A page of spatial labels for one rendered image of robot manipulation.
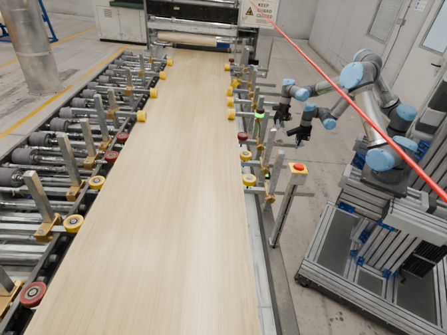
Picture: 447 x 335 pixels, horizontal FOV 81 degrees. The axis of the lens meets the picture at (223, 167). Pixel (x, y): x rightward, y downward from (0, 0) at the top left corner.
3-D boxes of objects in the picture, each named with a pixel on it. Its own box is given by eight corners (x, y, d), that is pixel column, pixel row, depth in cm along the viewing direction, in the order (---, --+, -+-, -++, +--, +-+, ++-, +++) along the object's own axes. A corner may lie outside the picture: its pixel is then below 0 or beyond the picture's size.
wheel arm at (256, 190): (311, 194, 163) (314, 189, 161) (313, 198, 160) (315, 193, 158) (243, 190, 160) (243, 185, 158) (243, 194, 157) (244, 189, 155)
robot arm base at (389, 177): (400, 174, 145) (410, 159, 139) (400, 189, 134) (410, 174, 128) (372, 164, 151) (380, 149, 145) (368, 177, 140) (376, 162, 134)
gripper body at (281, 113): (280, 122, 177) (283, 106, 170) (273, 117, 183) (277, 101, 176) (289, 121, 179) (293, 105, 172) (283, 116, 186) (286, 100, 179)
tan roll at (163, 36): (251, 48, 378) (253, 38, 371) (253, 50, 368) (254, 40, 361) (151, 38, 368) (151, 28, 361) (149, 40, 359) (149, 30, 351)
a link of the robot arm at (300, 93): (315, 88, 160) (302, 83, 167) (302, 90, 155) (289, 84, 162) (312, 100, 164) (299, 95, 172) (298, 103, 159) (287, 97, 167)
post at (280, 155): (267, 212, 166) (284, 149, 137) (267, 216, 164) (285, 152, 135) (261, 211, 166) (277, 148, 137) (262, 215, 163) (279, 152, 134)
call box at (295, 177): (299, 177, 118) (304, 163, 113) (303, 187, 112) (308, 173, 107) (284, 175, 117) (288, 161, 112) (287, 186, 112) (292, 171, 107)
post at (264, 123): (257, 165, 206) (269, 108, 177) (258, 167, 203) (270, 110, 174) (253, 164, 206) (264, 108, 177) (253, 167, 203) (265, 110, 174)
